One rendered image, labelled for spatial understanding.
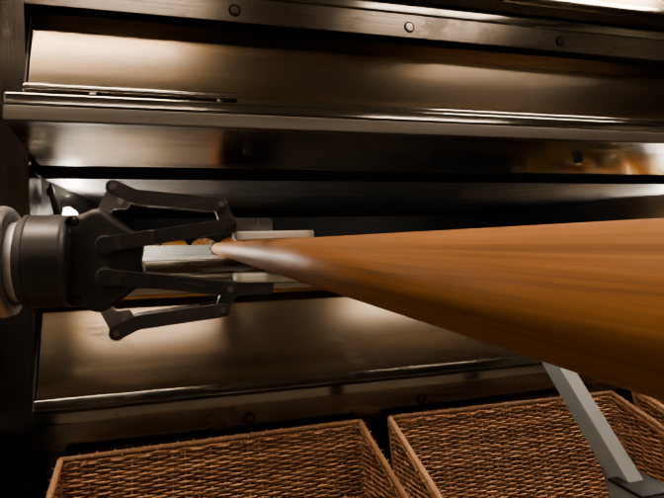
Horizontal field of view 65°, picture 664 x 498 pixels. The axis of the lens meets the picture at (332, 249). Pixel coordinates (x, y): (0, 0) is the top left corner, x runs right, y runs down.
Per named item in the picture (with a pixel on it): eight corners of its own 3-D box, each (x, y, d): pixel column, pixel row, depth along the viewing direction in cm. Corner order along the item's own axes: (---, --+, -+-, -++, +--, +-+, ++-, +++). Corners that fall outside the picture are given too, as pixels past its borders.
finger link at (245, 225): (212, 233, 46) (211, 199, 46) (270, 231, 48) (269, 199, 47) (213, 232, 45) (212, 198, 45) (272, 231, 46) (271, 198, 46)
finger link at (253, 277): (235, 274, 44) (235, 283, 44) (315, 272, 46) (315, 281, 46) (232, 272, 47) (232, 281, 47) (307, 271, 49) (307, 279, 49)
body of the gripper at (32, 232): (32, 211, 45) (145, 211, 47) (35, 309, 45) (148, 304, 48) (3, 205, 38) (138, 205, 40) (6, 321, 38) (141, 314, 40)
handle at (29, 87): (21, 115, 80) (25, 119, 81) (238, 123, 89) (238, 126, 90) (23, 79, 81) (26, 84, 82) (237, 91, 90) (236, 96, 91)
